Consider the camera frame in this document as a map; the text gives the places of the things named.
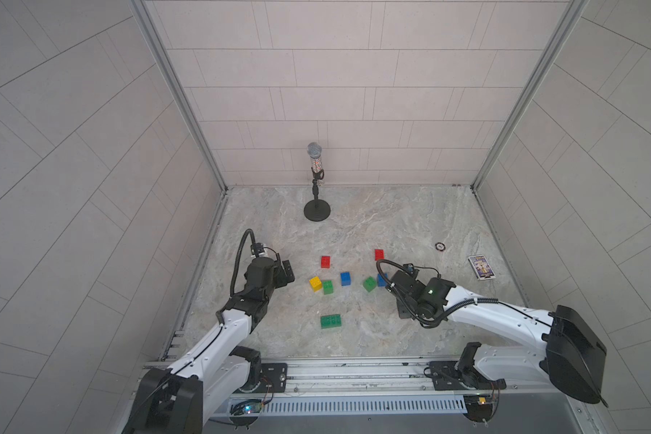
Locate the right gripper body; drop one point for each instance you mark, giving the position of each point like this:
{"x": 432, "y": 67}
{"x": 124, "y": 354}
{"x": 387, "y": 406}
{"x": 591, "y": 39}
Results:
{"x": 406, "y": 310}

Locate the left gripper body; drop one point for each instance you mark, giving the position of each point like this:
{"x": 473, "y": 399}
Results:
{"x": 277, "y": 278}

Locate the green small lego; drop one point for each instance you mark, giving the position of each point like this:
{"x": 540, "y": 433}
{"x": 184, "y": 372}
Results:
{"x": 328, "y": 287}
{"x": 369, "y": 284}

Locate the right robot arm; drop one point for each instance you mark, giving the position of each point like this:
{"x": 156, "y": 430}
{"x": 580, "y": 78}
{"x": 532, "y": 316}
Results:
{"x": 556, "y": 347}

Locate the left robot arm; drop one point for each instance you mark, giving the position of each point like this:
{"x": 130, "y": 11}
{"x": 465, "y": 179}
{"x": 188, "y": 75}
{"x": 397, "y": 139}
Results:
{"x": 182, "y": 397}

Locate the yellow small lego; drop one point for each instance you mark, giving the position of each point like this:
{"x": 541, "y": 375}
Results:
{"x": 316, "y": 284}

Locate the green long lego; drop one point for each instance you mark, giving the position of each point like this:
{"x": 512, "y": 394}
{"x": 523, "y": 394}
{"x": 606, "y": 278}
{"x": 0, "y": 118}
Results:
{"x": 330, "y": 321}

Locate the black microphone stand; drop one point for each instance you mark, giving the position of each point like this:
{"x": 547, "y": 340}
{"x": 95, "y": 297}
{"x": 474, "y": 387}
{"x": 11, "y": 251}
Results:
{"x": 317, "y": 210}

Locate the playing card box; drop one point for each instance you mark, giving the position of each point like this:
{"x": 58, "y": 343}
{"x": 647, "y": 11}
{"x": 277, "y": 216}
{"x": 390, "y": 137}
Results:
{"x": 481, "y": 267}

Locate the glitter microphone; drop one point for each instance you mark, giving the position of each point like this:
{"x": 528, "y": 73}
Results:
{"x": 314, "y": 150}

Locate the right controller board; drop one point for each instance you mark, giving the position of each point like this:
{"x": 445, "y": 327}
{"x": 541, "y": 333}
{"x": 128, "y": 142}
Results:
{"x": 481, "y": 408}

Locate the controller board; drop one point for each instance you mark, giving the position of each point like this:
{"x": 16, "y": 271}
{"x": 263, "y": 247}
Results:
{"x": 245, "y": 413}
{"x": 481, "y": 408}

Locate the left controller board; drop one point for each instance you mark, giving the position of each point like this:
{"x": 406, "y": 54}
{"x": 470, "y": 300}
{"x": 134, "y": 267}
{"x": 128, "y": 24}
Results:
{"x": 245, "y": 413}

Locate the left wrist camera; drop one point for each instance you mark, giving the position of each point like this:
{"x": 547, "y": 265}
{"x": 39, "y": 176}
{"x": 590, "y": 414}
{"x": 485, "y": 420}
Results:
{"x": 257, "y": 250}

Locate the aluminium front rail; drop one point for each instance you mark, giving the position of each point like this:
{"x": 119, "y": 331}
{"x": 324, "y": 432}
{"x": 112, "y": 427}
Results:
{"x": 397, "y": 375}

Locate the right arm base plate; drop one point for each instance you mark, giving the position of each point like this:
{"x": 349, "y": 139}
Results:
{"x": 445, "y": 375}

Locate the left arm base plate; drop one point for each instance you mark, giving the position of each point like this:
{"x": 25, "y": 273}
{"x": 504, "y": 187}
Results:
{"x": 271, "y": 377}

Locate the vented cable duct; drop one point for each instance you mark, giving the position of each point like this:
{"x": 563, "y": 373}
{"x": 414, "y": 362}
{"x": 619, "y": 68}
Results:
{"x": 365, "y": 405}

